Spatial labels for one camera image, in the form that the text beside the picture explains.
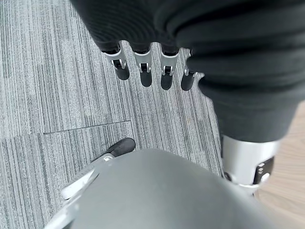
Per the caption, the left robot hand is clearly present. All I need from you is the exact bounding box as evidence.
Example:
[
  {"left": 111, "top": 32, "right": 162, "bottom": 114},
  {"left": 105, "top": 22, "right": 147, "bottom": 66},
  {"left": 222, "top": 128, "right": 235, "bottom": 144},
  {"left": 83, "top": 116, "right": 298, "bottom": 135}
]
[{"left": 69, "top": 0, "right": 305, "bottom": 197}]

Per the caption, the dark robot foot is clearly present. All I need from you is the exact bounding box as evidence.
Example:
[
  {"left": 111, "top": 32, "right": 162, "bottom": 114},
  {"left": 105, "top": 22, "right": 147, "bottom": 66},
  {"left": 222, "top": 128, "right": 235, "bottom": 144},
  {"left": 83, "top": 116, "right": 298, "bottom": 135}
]
[{"left": 90, "top": 137, "right": 137, "bottom": 163}]

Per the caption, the silver robot leg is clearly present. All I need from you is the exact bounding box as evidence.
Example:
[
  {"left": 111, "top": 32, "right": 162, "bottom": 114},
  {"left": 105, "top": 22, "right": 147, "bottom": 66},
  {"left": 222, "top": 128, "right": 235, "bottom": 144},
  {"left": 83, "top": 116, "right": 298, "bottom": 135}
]
[{"left": 41, "top": 148, "right": 265, "bottom": 229}]

